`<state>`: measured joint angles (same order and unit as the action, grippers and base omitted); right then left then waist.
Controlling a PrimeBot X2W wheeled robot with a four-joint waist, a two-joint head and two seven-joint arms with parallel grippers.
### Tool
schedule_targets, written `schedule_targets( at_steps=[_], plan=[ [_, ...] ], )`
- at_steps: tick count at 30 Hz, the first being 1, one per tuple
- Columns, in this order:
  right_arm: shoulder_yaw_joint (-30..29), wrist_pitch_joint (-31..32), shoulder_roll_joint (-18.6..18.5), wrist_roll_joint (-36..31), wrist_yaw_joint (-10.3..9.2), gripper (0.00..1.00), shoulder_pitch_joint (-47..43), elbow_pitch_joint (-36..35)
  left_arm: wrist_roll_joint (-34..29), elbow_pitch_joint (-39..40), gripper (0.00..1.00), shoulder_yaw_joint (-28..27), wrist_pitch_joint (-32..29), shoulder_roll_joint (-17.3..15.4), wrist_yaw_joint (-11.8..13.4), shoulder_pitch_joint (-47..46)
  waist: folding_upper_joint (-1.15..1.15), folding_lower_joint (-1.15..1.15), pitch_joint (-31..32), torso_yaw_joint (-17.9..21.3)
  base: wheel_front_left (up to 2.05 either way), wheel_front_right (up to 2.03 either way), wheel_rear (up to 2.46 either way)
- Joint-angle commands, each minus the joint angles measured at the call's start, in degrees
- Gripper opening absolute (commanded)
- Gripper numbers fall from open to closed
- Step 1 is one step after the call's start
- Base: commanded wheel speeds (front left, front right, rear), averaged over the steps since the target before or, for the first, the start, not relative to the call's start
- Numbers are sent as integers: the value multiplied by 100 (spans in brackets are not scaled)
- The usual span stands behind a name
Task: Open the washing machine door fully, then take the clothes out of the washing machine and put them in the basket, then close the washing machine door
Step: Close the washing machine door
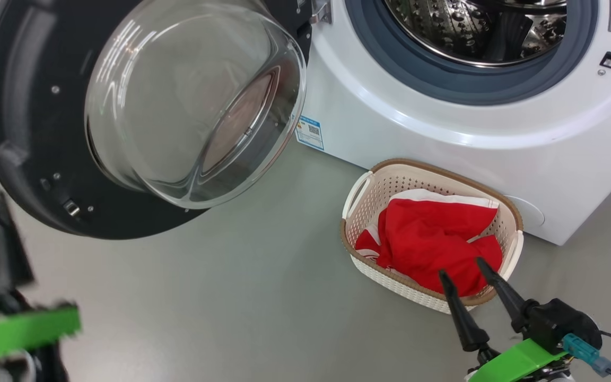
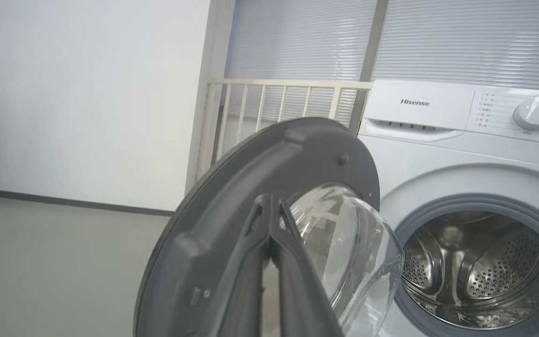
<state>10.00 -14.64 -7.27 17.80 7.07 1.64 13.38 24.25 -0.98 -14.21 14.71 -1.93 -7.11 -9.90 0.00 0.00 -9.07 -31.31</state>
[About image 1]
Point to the cream laundry basket brown rim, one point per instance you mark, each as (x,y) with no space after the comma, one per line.
(369,196)

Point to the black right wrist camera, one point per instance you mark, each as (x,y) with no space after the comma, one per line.
(560,318)

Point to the red and white garment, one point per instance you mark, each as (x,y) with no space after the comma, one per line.
(433,239)

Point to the blue energy label sticker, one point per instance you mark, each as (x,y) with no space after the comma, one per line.
(310,132)

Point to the round drain filter cover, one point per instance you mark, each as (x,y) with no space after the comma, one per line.
(528,212)

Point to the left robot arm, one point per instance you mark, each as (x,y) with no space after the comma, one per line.
(19,371)

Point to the white front-load washing machine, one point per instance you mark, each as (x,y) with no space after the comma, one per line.
(443,138)

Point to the silver metal bracket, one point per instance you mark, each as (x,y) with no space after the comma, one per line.
(321,11)

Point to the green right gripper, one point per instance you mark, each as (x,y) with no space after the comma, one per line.
(517,363)

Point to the grey rubber door gasket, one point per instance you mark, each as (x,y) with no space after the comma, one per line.
(470,85)

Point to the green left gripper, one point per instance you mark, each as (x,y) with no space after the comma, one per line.
(19,334)

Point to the black round washer door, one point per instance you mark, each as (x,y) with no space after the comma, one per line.
(24,106)

